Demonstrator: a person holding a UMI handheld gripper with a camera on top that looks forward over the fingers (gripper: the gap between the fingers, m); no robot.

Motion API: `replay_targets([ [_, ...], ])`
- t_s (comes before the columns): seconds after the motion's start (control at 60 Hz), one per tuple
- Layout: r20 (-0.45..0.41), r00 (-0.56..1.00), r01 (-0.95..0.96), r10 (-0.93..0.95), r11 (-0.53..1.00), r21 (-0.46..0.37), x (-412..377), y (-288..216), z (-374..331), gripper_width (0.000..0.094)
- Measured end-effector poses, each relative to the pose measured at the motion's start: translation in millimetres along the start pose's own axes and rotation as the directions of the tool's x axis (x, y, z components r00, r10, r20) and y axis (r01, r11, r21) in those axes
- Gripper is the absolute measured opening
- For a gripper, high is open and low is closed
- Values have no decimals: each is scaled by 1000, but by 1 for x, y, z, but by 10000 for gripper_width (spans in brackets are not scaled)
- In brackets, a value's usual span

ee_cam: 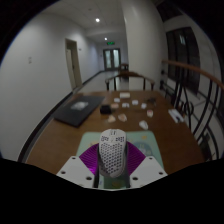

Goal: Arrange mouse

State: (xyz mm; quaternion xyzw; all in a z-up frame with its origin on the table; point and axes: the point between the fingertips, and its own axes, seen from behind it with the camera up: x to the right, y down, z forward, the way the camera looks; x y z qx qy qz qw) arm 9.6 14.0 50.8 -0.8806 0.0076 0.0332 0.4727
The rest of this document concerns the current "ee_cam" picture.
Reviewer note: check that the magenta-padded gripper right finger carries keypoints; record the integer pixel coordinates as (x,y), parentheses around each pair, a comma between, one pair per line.
(135,160)

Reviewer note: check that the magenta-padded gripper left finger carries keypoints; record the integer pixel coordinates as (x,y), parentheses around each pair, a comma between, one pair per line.
(89,160)

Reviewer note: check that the white perforated computer mouse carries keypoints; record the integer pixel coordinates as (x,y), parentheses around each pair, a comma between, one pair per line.
(112,150)

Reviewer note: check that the small white sticker piece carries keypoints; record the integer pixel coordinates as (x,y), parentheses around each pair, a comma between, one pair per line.
(150,113)
(143,124)

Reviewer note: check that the small beige sticker piece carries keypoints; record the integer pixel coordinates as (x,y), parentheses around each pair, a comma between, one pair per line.
(111,118)
(122,117)

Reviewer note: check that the large black flat board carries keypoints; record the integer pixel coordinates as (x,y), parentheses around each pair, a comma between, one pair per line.
(80,115)

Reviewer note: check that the small black box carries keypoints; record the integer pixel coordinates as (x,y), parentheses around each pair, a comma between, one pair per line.
(105,109)

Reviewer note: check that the clear plastic bag with label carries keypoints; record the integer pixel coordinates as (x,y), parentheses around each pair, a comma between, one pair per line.
(79,105)

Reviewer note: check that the white flat rectangular device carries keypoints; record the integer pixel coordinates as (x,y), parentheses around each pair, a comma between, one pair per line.
(175,115)

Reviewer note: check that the white flat packet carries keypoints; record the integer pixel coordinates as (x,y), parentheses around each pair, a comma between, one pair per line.
(125,95)

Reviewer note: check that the wooden armchair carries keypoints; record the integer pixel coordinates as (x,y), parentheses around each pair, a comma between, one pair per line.
(130,75)

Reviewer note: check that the black railing with wooden handrail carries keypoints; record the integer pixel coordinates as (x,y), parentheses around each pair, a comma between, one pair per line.
(196,96)

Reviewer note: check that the beige side door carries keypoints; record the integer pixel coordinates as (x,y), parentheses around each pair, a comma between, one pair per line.
(73,65)

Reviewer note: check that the glass double door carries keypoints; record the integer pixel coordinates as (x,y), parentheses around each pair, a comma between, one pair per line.
(111,59)

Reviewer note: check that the dark window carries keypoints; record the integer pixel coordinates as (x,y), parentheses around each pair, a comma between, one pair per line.
(183,56)

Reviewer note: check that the green exit sign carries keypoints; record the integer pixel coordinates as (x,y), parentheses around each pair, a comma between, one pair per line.
(110,43)

